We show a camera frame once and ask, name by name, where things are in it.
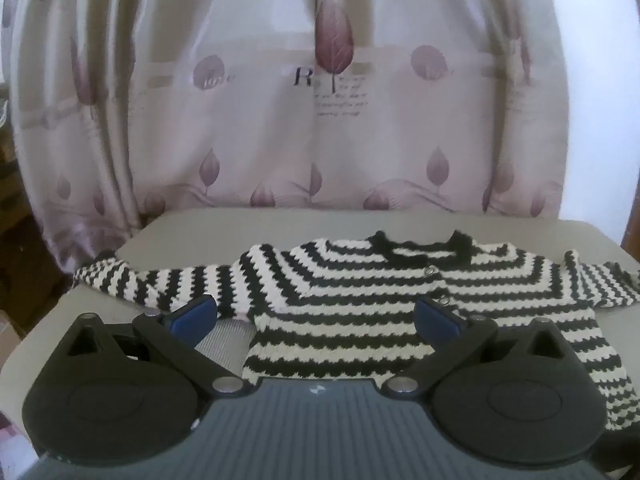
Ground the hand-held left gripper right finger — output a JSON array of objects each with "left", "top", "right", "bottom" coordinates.
[{"left": 382, "top": 296, "right": 577, "bottom": 401}]

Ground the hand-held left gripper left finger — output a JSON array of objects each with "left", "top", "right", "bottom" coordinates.
[{"left": 65, "top": 294, "right": 253, "bottom": 401}]

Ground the black white striped knit sweater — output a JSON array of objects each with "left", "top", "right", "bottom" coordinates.
[{"left": 72, "top": 229, "right": 640, "bottom": 431}]

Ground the grey woven table mat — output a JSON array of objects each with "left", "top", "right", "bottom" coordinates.
[{"left": 0, "top": 209, "right": 640, "bottom": 461}]

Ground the pink leaf print curtain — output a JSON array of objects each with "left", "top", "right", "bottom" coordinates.
[{"left": 0, "top": 0, "right": 573, "bottom": 276}]

